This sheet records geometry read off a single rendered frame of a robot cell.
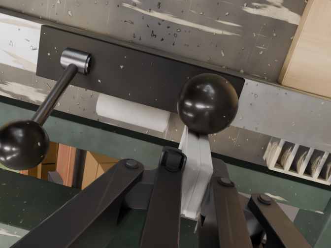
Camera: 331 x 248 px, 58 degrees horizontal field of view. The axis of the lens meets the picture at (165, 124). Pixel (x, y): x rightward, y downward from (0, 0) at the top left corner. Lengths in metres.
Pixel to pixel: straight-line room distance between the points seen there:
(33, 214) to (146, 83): 0.24
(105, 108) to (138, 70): 0.06
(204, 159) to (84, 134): 0.30
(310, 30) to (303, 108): 0.08
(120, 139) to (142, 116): 0.11
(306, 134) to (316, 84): 0.05
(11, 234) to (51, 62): 0.22
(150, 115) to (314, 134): 0.17
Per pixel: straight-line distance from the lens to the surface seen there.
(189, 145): 0.17
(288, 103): 0.32
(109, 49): 0.30
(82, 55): 0.30
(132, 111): 0.32
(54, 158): 6.19
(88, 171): 3.46
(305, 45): 0.33
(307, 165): 0.39
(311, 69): 0.34
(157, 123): 0.32
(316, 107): 0.33
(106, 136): 0.43
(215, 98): 0.17
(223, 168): 0.17
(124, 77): 0.30
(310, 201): 0.48
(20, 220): 0.43
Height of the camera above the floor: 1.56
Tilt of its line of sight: 33 degrees down
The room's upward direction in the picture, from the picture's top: 88 degrees counter-clockwise
